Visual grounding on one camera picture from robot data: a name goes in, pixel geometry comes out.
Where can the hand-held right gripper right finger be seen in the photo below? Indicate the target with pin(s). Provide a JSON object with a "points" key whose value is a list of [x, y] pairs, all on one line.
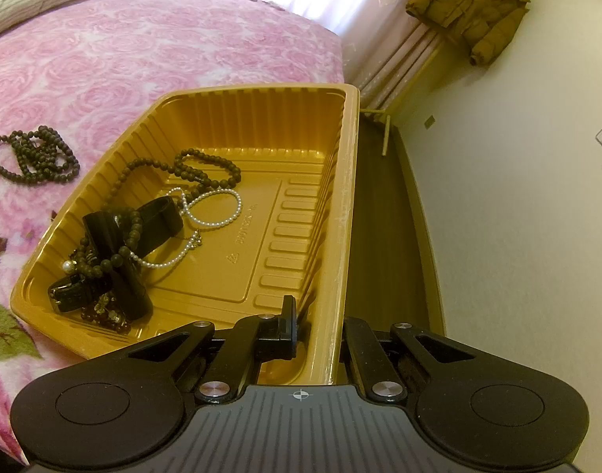
{"points": [[360, 350]]}

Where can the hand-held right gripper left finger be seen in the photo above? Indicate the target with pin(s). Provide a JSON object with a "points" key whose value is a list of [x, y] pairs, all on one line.
{"points": [[276, 337]]}

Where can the yellow plastic tray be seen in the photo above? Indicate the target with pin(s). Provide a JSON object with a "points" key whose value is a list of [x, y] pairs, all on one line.
{"points": [[281, 217]]}

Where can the glossy black cylinder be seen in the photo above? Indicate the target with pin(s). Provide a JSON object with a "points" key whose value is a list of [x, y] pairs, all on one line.
{"points": [[131, 290]]}

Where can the black wristwatch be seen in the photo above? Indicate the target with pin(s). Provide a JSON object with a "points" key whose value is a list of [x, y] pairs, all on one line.
{"points": [[69, 295]]}

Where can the yellow coat rack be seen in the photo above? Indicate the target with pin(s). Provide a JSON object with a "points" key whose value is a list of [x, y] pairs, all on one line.
{"points": [[385, 135]]}

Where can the pink patterned curtain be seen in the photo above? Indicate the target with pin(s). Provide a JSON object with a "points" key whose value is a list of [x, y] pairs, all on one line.
{"points": [[389, 49]]}

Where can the pink floral blanket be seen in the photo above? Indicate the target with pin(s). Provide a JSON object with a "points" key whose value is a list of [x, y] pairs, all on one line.
{"points": [[133, 59]]}

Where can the brown padded jacket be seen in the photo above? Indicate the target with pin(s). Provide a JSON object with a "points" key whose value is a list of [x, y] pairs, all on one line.
{"points": [[468, 5]]}

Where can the small brown wall switch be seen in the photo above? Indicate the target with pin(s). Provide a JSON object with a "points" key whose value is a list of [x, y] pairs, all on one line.
{"points": [[429, 121]]}

